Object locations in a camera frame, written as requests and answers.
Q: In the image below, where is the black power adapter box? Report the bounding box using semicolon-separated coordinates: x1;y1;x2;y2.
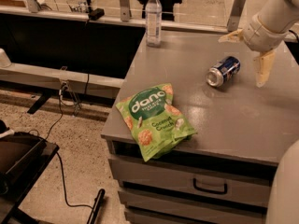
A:
89;8;105;21

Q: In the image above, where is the black bar on floor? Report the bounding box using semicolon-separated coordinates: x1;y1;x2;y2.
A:
87;189;106;224

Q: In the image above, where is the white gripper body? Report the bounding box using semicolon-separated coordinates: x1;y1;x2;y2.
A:
242;14;287;52

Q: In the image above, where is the black drawer handle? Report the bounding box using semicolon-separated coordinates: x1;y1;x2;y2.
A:
192;178;228;195

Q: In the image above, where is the blue pepsi can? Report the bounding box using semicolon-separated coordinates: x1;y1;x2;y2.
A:
206;56;241;87

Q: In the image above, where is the black floor cable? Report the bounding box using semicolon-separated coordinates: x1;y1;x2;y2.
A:
28;81;94;210

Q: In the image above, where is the white cup on ledge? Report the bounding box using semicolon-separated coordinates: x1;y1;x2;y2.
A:
0;49;11;68

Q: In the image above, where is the green rice chip bag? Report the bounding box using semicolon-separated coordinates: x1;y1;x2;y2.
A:
116;83;196;161

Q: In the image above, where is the black side table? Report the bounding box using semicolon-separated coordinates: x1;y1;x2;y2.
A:
0;132;59;224

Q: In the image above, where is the grey drawer cabinet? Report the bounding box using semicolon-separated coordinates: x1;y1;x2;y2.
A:
102;31;299;224

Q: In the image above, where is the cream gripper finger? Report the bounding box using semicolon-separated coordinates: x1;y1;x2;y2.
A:
253;50;276;88
219;29;243;43

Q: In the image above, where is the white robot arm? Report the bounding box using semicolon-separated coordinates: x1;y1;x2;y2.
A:
220;0;299;224

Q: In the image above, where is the clear plastic water bottle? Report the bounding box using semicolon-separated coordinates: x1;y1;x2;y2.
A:
145;0;162;47

